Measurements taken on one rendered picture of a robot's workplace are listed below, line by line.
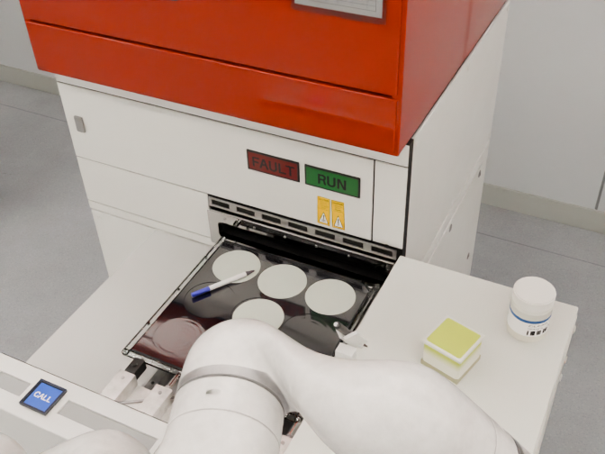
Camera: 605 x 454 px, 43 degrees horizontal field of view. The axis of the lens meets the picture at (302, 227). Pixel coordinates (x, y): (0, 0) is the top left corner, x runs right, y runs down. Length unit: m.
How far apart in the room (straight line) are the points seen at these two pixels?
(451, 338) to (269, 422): 0.67
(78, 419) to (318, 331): 0.46
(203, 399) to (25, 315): 2.33
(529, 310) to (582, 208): 1.86
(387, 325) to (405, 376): 0.78
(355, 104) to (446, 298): 0.40
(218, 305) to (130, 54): 0.51
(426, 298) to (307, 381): 0.84
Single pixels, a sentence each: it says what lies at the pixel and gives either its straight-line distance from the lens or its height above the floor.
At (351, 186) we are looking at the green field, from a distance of 1.48.
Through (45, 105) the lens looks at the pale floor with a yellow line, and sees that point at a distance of 4.19.
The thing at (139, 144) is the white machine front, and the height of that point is 1.06.
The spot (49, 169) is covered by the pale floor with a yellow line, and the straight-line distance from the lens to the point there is 3.68.
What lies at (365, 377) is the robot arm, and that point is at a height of 1.51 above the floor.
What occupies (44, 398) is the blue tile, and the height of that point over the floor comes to 0.96.
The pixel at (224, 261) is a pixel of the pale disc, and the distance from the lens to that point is 1.63.
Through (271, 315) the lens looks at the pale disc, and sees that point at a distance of 1.50.
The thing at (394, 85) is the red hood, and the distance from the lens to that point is 1.27.
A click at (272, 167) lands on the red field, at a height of 1.10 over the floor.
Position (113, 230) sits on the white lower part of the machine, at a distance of 1.97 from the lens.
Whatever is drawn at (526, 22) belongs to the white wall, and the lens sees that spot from 2.87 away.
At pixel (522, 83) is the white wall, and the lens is 2.97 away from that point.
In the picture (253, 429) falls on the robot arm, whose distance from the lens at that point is 0.65.
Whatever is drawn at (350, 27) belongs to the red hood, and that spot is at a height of 1.45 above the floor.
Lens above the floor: 1.98
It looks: 40 degrees down
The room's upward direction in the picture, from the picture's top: 2 degrees counter-clockwise
